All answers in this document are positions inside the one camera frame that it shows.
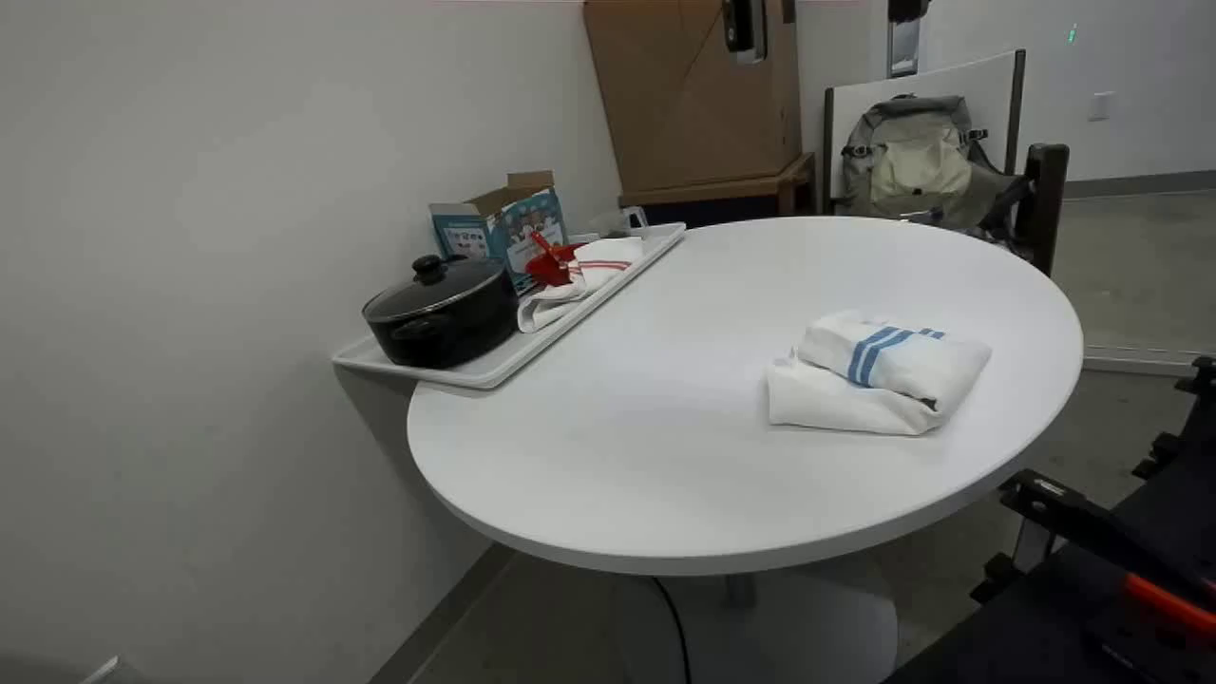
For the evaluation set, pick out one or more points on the white towel with blue stripes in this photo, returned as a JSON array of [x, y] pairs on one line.
[[887, 383]]

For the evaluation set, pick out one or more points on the white towel with red stripes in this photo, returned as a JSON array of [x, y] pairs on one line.
[[554, 308]]

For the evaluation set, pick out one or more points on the red plastic object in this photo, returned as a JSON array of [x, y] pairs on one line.
[[550, 263]]

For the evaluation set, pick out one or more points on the white rectangular tray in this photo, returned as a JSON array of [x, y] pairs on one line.
[[488, 372]]

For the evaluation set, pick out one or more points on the blue printed cardboard box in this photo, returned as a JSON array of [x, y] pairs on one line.
[[517, 226]]

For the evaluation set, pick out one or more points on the dark wooden cabinet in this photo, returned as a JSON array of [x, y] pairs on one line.
[[710, 207]]

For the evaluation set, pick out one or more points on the black pot with lid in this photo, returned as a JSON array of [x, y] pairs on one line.
[[440, 316]]

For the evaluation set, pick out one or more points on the large brown cardboard box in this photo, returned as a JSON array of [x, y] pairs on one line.
[[684, 99]]

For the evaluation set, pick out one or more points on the grey beige backpack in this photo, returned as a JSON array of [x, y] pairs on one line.
[[919, 159]]

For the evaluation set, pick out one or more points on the black perforated breadboard base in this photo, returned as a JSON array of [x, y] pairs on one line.
[[1049, 634]]

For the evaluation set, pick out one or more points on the white table pedestal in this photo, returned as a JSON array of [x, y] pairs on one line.
[[823, 629]]

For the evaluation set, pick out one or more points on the black grey wall device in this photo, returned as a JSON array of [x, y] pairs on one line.
[[906, 40]]

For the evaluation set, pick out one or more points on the dark wooden chair frame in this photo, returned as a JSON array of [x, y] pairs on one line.
[[1044, 204]]

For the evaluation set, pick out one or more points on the white wall outlet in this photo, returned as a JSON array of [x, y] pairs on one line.
[[1101, 107]]

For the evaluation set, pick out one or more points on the black mounting bracket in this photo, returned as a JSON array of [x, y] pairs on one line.
[[1192, 421]]

